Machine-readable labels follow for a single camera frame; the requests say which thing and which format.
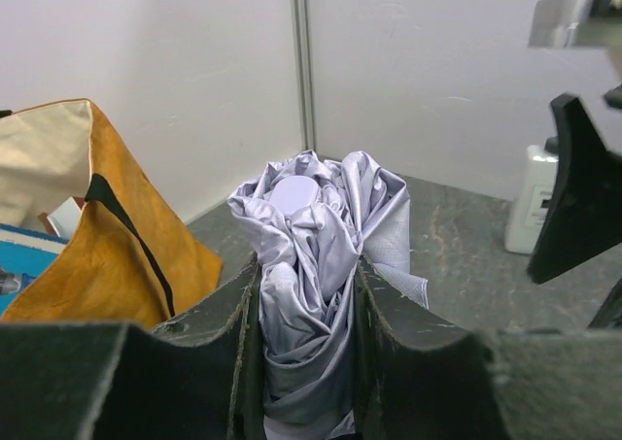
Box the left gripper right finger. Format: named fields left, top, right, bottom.
left=354, top=258, right=621, bottom=439

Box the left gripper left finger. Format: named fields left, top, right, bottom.
left=1, top=259, right=264, bottom=439

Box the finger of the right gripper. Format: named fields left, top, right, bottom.
left=527, top=93, right=621, bottom=284
left=588, top=280, right=622, bottom=328

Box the lavender folding umbrella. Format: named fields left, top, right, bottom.
left=227, top=151, right=428, bottom=439

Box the white bottle grey cap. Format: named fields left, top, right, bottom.
left=504, top=136, right=558, bottom=255

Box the yellow canvas tote bag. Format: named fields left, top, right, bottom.
left=1, top=99, right=223, bottom=328

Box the white card in bag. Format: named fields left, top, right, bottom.
left=39, top=197, right=86, bottom=241

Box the blue boxed item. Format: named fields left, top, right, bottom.
left=1, top=223, right=68, bottom=313

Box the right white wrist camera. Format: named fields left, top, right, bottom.
left=529, top=0, right=621, bottom=49

